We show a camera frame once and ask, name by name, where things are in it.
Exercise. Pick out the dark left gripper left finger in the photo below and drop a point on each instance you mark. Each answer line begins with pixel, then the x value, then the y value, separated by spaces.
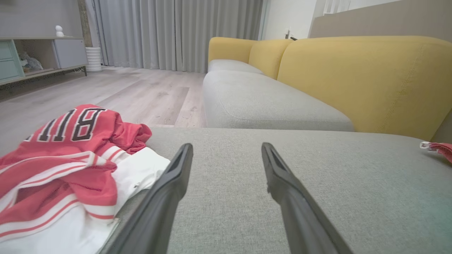
pixel 159 211

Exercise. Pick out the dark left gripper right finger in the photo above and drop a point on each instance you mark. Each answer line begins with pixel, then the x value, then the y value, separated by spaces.
pixel 300 215

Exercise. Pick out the red and white sports jersey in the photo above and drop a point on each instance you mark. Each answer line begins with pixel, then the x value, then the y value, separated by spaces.
pixel 63 169

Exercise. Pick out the large grey sofa chaise cushion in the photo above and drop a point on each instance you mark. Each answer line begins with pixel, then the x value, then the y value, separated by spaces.
pixel 229 197

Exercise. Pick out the grey sofa seat cushion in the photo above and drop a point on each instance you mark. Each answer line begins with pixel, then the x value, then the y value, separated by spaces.
pixel 257 102
pixel 229 66

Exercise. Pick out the yellow sofa back cushion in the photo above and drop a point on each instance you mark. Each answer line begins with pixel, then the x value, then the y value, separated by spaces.
pixel 229 49
pixel 270 56
pixel 363 81

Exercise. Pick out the white ribbed vase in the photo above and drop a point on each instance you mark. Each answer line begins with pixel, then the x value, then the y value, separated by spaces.
pixel 94 60

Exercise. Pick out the grey pleated curtain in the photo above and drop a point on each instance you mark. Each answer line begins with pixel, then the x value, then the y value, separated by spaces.
pixel 176 31

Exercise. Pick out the low grey and teal cabinet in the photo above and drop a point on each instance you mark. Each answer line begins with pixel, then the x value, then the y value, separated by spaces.
pixel 67 53

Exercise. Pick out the grey plush toy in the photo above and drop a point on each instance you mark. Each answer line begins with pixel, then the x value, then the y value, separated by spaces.
pixel 31 62

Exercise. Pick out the small white figurine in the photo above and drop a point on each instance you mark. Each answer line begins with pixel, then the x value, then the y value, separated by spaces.
pixel 59 31

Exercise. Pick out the wall socket with plug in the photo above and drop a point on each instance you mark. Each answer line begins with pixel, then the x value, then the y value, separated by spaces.
pixel 290 34

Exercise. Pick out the brown wooden post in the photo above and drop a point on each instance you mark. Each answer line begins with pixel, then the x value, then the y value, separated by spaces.
pixel 84 23

